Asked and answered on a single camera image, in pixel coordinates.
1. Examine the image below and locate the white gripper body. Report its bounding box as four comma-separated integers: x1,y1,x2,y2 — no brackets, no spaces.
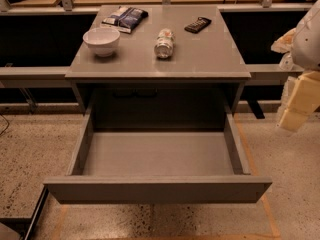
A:
271,28,296,71

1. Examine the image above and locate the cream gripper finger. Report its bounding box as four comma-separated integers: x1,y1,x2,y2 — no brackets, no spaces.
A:
276,76,296,121
278,71,320,132

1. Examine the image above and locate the open grey top drawer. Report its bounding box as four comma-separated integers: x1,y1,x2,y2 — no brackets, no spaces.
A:
44,109,272,204

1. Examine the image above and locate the grey drawer cabinet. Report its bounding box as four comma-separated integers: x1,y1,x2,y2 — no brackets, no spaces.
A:
68,10,250,131

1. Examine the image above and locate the white bowl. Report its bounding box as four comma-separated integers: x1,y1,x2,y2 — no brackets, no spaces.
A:
83,27,120,57

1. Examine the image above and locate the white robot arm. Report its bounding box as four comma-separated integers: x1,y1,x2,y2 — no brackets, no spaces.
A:
271,0,320,132

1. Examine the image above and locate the black cable on floor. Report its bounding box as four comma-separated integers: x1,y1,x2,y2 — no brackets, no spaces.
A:
0,113,10,137

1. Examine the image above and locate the blue chip bag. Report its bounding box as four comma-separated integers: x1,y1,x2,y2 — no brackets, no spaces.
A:
101,6,149,34

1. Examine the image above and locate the black calculator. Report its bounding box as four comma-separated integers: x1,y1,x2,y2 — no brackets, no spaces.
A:
184,17,211,34

